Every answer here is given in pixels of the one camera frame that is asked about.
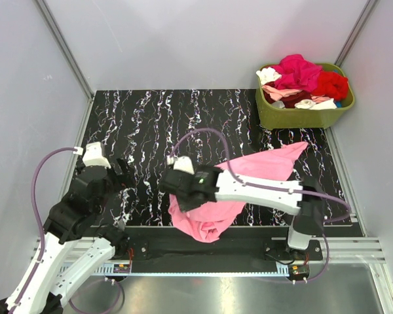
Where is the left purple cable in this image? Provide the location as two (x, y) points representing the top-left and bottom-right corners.
(12, 147), (84, 308)

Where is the cream white t shirt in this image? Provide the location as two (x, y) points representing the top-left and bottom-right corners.
(270, 97), (337, 111)

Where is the olive green laundry basket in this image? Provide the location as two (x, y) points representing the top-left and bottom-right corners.
(255, 78), (356, 130)

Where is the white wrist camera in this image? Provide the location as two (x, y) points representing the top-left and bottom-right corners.
(166, 156), (195, 175)
(82, 142), (111, 169)

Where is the peach t shirt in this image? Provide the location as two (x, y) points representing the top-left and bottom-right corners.
(262, 84), (301, 101)

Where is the aluminium frame post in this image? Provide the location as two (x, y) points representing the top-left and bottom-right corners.
(334, 0), (380, 67)
(32, 0), (95, 100)

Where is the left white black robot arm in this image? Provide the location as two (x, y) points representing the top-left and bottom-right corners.
(0, 158), (134, 313)

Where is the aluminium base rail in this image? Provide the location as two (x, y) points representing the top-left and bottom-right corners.
(29, 236), (388, 279)

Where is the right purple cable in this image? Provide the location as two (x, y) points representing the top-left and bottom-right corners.
(168, 128), (352, 282)

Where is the light pink t shirt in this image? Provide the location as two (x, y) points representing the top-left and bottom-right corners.
(168, 141), (307, 243)

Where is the left small circuit board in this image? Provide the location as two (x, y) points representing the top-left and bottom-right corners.
(113, 264), (131, 273)

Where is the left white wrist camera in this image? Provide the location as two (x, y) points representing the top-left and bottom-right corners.
(82, 142), (111, 169)

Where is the small circuit board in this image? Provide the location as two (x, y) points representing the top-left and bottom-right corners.
(289, 264), (310, 275)
(113, 264), (131, 273)

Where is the magenta t shirt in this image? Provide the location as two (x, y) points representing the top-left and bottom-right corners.
(271, 54), (322, 92)

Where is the purple cable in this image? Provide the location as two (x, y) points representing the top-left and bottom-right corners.
(12, 147), (84, 308)
(168, 128), (352, 282)

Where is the right small circuit board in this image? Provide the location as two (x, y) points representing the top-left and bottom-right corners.
(289, 264), (310, 275)

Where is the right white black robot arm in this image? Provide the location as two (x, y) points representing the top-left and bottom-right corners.
(159, 166), (324, 260)

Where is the right aluminium frame post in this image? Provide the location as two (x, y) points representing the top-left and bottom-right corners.
(334, 0), (380, 67)

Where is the left aluminium frame post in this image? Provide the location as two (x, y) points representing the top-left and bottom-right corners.
(32, 0), (95, 100)

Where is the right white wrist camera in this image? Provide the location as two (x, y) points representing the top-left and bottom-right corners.
(166, 156), (195, 175)

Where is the dark red t shirt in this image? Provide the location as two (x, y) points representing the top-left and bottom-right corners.
(263, 90), (312, 105)

